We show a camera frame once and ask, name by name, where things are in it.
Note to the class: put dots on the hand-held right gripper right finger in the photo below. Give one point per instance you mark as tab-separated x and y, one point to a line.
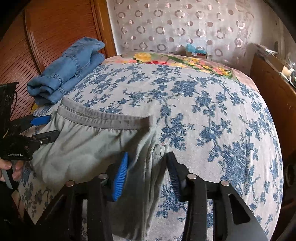
174	176

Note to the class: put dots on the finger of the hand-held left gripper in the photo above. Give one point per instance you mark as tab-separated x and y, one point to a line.
49	136
41	120

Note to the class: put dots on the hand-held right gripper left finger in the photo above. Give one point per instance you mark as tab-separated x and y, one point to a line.
120	178

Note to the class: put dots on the grey pants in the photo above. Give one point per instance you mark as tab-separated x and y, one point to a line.
81	157

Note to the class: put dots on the person's left hand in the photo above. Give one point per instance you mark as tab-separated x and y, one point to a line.
16	171

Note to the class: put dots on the yellow cloth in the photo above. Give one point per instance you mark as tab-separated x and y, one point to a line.
34	107

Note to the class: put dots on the folded blue jeans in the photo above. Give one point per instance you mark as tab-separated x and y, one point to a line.
67	71

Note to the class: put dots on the blue floral bed sheet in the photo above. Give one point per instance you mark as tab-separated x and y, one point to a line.
208	115

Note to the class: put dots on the person's dark clothing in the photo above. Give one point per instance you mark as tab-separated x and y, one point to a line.
11	215

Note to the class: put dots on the wooden wardrobe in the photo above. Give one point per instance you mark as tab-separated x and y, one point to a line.
57	34

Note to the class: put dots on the pink floral blanket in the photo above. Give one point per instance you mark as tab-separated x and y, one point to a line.
175	61

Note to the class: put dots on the wooden side cabinet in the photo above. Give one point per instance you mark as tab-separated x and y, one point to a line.
272	97

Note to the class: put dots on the small box with blue item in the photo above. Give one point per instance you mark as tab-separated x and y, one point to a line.
196	50

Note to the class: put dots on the circle patterned curtain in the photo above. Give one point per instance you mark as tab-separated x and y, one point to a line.
185	25

